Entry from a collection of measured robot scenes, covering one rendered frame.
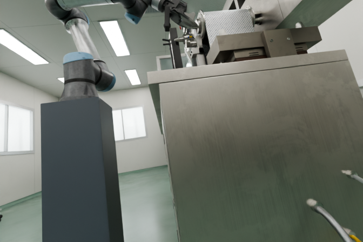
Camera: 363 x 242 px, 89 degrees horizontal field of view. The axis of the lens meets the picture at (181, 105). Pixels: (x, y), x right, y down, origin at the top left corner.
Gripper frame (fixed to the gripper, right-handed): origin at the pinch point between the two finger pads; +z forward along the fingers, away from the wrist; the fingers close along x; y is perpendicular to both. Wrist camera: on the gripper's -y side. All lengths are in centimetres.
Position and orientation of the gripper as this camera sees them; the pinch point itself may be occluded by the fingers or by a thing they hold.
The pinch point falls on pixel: (194, 27)
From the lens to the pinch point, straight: 100.9
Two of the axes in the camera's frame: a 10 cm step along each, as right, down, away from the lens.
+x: -0.9, 2.1, 9.7
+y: 5.1, -8.3, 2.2
